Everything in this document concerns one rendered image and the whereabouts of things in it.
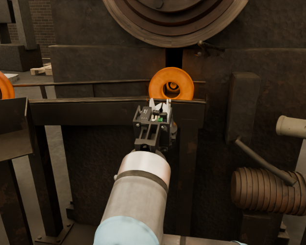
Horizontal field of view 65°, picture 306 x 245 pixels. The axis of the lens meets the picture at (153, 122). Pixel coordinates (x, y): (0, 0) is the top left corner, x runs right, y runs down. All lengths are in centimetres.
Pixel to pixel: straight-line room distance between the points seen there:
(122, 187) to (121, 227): 6
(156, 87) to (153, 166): 47
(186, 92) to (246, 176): 32
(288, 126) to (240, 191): 23
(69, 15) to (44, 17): 713
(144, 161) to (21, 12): 578
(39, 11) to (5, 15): 203
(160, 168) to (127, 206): 9
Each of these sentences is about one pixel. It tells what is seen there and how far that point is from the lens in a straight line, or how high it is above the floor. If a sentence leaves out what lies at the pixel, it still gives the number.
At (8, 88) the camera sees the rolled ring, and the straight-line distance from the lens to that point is 109.
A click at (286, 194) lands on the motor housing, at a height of 50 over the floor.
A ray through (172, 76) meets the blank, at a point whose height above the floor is 79.
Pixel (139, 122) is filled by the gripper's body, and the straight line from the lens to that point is 46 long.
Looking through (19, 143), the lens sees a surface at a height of 61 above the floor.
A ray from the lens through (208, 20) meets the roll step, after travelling 74.
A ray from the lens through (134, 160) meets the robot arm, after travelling 40.
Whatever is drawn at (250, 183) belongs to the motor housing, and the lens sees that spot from 77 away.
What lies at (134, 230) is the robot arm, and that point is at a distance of 33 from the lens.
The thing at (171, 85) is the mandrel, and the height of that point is 74.
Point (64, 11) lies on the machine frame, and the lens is 104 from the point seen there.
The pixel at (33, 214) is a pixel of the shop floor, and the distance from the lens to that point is 152.
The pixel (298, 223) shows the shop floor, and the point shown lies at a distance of 153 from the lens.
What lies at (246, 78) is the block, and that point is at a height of 80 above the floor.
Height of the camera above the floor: 94
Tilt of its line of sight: 22 degrees down
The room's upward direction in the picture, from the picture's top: straight up
